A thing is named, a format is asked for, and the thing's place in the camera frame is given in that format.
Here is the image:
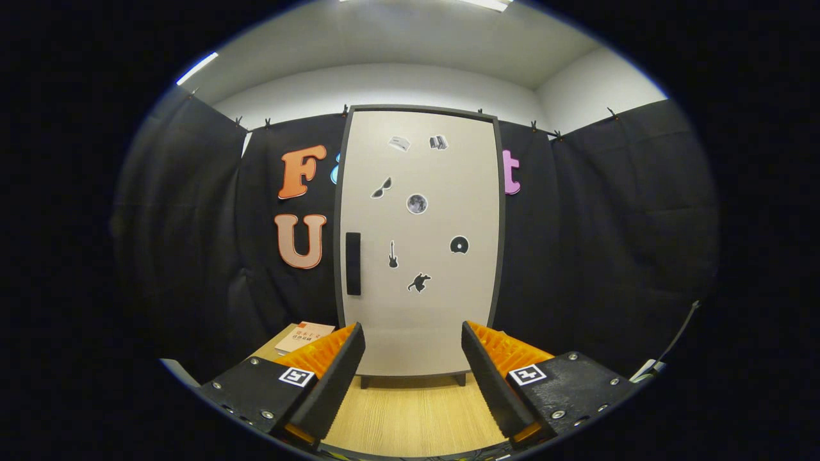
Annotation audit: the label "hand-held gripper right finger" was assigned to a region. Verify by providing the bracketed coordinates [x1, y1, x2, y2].
[461, 320, 638, 449]

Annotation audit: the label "ceiling light strip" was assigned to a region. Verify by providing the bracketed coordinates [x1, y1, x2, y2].
[176, 52, 219, 86]

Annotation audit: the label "ceiling light panel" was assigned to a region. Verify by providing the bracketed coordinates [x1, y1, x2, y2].
[340, 0, 513, 12]

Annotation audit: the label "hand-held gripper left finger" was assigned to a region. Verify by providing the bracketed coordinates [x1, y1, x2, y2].
[195, 322, 367, 449]

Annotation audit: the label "beige cover book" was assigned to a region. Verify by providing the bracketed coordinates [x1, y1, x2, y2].
[275, 321, 336, 355]

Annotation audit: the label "black door handle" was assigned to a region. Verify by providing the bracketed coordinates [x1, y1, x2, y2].
[345, 232, 362, 296]

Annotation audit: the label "black backdrop cloth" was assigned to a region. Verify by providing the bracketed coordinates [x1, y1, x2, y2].
[112, 86, 721, 385]

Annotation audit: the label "dark grey shoe cabinet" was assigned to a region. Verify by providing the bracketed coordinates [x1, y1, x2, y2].
[332, 104, 507, 389]

